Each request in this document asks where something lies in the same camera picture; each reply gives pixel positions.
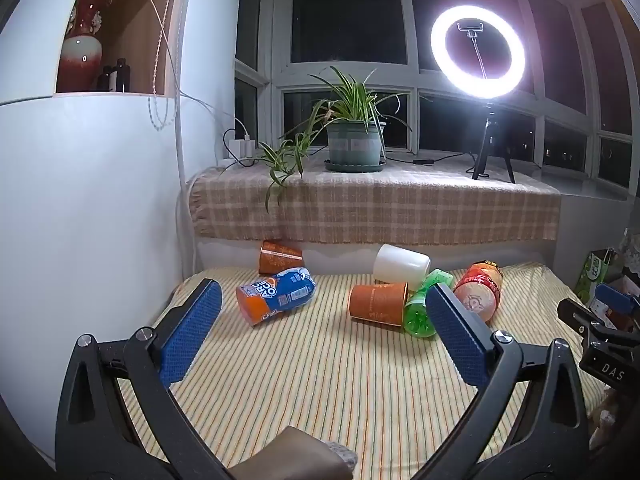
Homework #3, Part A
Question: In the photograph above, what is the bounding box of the orange paper cup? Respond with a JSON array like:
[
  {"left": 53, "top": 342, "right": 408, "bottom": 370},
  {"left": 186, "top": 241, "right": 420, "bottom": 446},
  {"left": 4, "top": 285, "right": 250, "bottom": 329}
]
[
  {"left": 258, "top": 241, "right": 305, "bottom": 276},
  {"left": 348, "top": 282, "right": 409, "bottom": 329}
]

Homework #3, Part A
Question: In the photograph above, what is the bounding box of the white window frame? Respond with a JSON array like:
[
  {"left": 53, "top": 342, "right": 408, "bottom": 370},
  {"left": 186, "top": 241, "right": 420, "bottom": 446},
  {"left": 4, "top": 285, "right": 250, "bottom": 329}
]
[{"left": 234, "top": 0, "right": 640, "bottom": 196}]

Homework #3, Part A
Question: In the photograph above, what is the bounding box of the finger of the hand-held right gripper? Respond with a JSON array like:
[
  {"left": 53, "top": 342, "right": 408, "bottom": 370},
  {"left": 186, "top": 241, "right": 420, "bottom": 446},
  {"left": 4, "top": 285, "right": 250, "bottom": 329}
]
[
  {"left": 557, "top": 298, "right": 640, "bottom": 347},
  {"left": 595, "top": 282, "right": 640, "bottom": 317}
]

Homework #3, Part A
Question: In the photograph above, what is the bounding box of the checked cloth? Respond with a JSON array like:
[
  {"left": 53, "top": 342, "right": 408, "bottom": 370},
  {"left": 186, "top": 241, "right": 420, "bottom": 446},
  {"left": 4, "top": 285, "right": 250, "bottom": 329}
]
[{"left": 189, "top": 162, "right": 562, "bottom": 247}]

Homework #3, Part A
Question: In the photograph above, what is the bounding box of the striped mat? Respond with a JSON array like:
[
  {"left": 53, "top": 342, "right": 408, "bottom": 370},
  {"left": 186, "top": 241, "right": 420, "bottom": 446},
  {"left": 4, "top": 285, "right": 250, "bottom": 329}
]
[{"left": 115, "top": 260, "right": 621, "bottom": 480}]

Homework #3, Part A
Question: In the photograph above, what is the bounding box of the black tripod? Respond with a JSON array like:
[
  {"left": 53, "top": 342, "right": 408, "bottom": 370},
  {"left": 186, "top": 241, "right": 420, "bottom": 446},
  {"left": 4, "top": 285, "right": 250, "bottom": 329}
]
[{"left": 471, "top": 101, "right": 517, "bottom": 184}]

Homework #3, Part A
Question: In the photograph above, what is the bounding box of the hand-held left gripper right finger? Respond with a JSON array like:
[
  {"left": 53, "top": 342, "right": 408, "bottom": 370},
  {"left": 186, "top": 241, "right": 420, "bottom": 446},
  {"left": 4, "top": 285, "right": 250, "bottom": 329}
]
[{"left": 407, "top": 282, "right": 594, "bottom": 480}]

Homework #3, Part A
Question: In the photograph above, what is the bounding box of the orange labelled drink bottle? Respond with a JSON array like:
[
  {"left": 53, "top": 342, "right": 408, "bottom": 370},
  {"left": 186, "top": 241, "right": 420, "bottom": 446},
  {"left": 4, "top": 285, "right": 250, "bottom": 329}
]
[{"left": 454, "top": 261, "right": 504, "bottom": 322}]

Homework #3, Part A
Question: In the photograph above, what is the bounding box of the green plant saucer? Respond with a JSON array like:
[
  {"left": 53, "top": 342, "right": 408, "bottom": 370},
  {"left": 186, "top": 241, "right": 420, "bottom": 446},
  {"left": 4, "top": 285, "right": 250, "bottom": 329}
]
[{"left": 324, "top": 159, "right": 387, "bottom": 173}]

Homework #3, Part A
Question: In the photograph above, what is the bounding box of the grey knit cloth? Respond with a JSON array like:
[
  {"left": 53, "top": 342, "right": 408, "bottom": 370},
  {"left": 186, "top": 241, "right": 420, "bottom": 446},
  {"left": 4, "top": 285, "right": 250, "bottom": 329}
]
[{"left": 320, "top": 439, "right": 359, "bottom": 470}]

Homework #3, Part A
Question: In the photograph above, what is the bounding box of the green paper box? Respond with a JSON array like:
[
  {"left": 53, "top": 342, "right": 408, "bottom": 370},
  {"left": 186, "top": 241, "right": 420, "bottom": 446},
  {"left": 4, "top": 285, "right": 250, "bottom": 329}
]
[{"left": 575, "top": 249, "right": 621, "bottom": 302}]

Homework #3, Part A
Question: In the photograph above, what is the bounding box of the green plastic bottle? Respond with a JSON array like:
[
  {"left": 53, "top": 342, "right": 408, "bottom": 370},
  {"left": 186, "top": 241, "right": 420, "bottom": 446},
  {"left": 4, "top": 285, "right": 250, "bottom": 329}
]
[{"left": 404, "top": 269, "right": 455, "bottom": 337}]

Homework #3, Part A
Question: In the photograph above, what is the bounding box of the white plastic cup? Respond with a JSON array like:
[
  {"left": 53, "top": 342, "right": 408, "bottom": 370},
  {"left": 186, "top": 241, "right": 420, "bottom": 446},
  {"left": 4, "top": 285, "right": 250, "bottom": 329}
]
[{"left": 373, "top": 243, "right": 432, "bottom": 291}]

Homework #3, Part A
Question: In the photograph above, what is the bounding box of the potted spider plant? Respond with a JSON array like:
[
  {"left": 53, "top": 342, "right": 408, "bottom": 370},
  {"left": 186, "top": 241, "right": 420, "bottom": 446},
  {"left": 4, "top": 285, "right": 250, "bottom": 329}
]
[{"left": 257, "top": 65, "right": 416, "bottom": 213}]

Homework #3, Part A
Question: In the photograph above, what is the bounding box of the black cable with switch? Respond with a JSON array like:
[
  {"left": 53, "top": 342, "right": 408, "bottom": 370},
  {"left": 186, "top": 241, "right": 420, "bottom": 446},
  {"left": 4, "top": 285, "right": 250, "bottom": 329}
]
[{"left": 387, "top": 151, "right": 481, "bottom": 166}]

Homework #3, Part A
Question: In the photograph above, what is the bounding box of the thin white cable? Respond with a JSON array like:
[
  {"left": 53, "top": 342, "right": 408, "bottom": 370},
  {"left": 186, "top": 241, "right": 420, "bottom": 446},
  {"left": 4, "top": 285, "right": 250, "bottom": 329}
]
[{"left": 126, "top": 0, "right": 243, "bottom": 133}]

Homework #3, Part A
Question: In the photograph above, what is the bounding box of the ring light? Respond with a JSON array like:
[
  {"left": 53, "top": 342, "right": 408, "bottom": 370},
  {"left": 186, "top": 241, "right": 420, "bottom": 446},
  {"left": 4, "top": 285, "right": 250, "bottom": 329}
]
[{"left": 431, "top": 4, "right": 527, "bottom": 93}]

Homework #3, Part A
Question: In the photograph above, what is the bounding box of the phone clamp on stick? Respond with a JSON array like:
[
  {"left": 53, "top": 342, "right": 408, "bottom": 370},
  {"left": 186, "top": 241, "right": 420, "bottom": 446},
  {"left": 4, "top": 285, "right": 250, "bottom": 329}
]
[{"left": 457, "top": 20, "right": 488, "bottom": 82}]

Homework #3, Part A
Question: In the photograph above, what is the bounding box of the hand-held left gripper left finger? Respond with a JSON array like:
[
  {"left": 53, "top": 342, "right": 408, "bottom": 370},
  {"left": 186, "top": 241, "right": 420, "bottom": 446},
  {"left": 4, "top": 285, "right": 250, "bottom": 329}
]
[{"left": 55, "top": 277, "right": 236, "bottom": 480}]

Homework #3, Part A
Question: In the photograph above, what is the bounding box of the red and white vase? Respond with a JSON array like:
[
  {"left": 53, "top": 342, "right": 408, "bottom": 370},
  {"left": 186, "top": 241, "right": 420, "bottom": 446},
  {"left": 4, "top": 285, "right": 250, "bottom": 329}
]
[{"left": 57, "top": 0, "right": 113, "bottom": 93}]

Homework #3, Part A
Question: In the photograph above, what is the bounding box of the white bead cord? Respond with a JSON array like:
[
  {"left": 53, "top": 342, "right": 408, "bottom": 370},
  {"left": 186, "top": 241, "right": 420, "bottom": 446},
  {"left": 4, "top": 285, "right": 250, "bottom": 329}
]
[{"left": 147, "top": 0, "right": 184, "bottom": 131}]

